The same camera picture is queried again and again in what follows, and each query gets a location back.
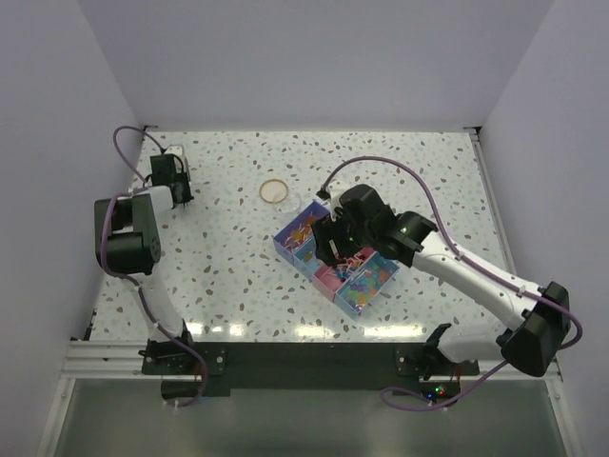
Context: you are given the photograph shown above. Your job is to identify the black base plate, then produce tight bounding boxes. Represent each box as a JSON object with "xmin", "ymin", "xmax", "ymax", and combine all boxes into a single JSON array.
[{"xmin": 139, "ymin": 342, "xmax": 480, "ymax": 400}]

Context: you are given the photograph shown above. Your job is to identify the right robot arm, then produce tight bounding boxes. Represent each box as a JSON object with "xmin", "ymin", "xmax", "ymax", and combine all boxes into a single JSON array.
[{"xmin": 312, "ymin": 181, "xmax": 570, "ymax": 377}]

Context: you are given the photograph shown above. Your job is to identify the purple candy box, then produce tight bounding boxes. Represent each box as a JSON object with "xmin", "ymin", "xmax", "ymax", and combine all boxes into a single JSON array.
[{"xmin": 273, "ymin": 200, "xmax": 329, "ymax": 265}]

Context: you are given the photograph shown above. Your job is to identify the pink candy box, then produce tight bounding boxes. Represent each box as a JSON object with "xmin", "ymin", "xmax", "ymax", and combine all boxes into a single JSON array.
[{"xmin": 312, "ymin": 250, "xmax": 371, "ymax": 302}]

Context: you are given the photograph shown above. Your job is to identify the aluminium frame rail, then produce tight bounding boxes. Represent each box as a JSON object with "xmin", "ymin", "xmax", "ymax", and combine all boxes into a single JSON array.
[{"xmin": 35, "ymin": 332, "xmax": 158, "ymax": 457}]

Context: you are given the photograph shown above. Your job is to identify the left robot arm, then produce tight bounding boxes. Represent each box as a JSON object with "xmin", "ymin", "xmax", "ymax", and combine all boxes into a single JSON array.
[{"xmin": 93, "ymin": 149, "xmax": 197, "ymax": 373}]

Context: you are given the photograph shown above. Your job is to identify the gold jar lid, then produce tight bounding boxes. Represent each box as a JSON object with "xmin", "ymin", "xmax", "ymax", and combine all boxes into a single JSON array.
[{"xmin": 259, "ymin": 178, "xmax": 289, "ymax": 204}]

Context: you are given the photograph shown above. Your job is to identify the light blue candy box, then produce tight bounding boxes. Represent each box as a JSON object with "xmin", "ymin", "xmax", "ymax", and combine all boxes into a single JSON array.
[{"xmin": 332, "ymin": 251, "xmax": 400, "ymax": 315}]

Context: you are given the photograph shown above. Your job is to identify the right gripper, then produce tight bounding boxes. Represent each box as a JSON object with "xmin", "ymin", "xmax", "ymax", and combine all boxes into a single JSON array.
[{"xmin": 311, "ymin": 209, "xmax": 375, "ymax": 267}]

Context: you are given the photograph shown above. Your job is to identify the clear plastic jar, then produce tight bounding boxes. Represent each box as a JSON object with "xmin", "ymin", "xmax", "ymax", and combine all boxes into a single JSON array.
[{"xmin": 273, "ymin": 191, "xmax": 302, "ymax": 217}]

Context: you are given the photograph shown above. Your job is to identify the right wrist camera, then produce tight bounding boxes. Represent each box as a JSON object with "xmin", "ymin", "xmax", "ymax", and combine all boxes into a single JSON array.
[{"xmin": 316, "ymin": 179, "xmax": 351, "ymax": 221}]

